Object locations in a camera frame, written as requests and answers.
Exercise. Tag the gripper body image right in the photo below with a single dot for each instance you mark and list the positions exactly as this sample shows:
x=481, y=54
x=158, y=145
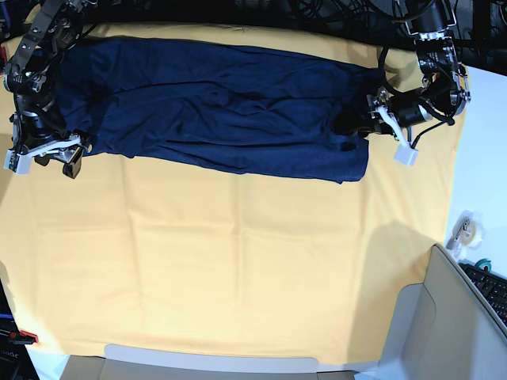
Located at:
x=404, y=109

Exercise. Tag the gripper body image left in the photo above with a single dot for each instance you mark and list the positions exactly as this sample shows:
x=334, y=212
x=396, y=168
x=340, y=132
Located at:
x=36, y=139

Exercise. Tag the dark blue long-sleeve shirt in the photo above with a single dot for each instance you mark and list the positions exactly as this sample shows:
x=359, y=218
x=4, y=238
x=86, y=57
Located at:
x=235, y=109

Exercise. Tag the yellow table cloth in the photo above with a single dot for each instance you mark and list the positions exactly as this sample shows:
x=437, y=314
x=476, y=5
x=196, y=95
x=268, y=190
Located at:
x=166, y=256

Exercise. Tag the clear tape dispenser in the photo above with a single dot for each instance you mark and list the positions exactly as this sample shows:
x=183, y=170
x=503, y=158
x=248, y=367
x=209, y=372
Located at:
x=467, y=233

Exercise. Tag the green tape roll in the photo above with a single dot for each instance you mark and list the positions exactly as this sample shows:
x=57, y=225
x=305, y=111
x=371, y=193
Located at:
x=484, y=264

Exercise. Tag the red clamp bottom left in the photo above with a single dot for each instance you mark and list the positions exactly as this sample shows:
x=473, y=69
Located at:
x=22, y=338

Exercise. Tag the black keyboard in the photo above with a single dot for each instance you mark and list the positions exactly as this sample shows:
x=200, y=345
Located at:
x=489, y=292

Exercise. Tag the cardboard box right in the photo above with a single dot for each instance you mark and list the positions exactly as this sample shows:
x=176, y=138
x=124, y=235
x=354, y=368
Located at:
x=443, y=328

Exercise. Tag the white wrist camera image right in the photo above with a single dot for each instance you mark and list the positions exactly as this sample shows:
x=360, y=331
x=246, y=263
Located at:
x=405, y=155

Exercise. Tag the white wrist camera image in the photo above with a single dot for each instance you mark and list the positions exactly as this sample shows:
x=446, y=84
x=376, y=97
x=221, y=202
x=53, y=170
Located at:
x=405, y=155
x=17, y=163

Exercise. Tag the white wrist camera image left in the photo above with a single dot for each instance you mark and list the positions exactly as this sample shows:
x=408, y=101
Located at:
x=17, y=163

